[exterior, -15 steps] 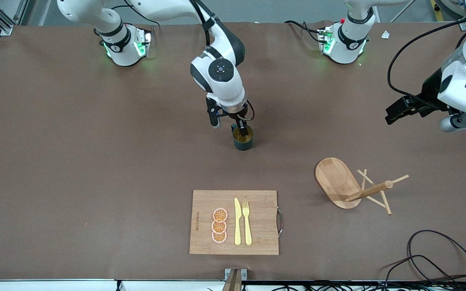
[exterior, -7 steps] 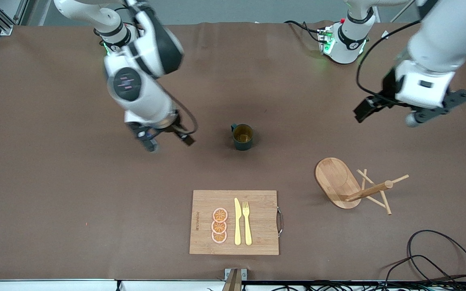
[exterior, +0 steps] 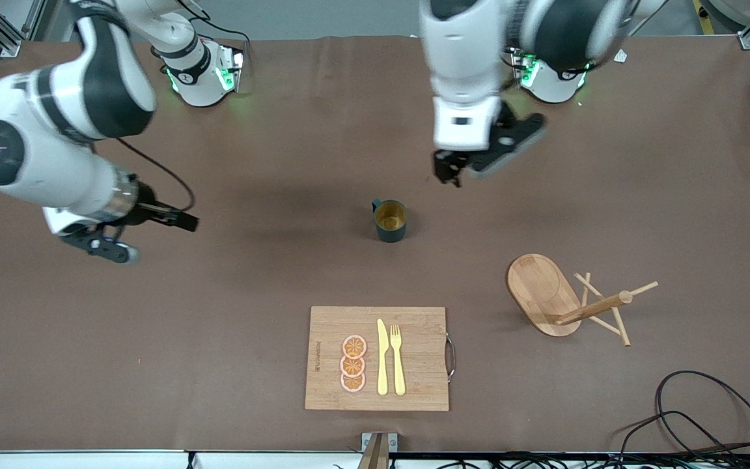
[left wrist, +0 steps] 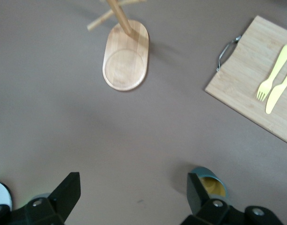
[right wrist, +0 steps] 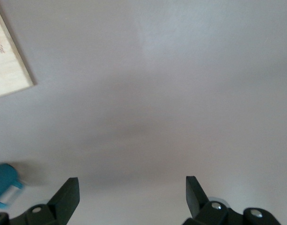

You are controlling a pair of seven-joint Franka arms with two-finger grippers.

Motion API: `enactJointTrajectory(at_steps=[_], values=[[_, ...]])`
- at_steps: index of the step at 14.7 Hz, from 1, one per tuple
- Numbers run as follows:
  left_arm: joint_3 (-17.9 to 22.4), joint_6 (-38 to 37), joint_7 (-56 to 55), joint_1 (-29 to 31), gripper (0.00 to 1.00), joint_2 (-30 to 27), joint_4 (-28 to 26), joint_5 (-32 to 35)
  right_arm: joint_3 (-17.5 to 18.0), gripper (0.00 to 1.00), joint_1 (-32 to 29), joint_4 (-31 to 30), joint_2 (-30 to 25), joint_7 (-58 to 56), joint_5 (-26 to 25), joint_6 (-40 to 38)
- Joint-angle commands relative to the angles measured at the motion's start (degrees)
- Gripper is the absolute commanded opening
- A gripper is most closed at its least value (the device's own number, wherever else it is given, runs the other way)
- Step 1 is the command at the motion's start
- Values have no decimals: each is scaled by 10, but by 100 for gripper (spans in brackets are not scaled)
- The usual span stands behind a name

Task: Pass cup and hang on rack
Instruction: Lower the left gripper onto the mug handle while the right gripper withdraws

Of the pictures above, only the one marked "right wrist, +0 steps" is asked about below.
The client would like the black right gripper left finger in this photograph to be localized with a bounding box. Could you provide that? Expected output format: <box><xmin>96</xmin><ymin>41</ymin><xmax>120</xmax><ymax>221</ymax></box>
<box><xmin>0</xmin><ymin>177</ymin><xmax>80</xmax><ymax>225</ymax></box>

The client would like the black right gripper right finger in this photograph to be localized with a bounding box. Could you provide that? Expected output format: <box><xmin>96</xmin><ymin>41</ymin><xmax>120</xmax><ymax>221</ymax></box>
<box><xmin>182</xmin><ymin>175</ymin><xmax>281</xmax><ymax>225</ymax></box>

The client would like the teal ribbed cup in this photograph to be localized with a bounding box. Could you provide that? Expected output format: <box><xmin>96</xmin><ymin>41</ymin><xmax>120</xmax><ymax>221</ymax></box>
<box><xmin>0</xmin><ymin>163</ymin><xmax>24</xmax><ymax>209</ymax></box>

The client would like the bamboo cutting board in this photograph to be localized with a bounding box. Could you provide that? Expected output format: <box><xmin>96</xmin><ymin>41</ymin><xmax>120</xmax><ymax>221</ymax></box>
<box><xmin>0</xmin><ymin>4</ymin><xmax>38</xmax><ymax>99</ymax></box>

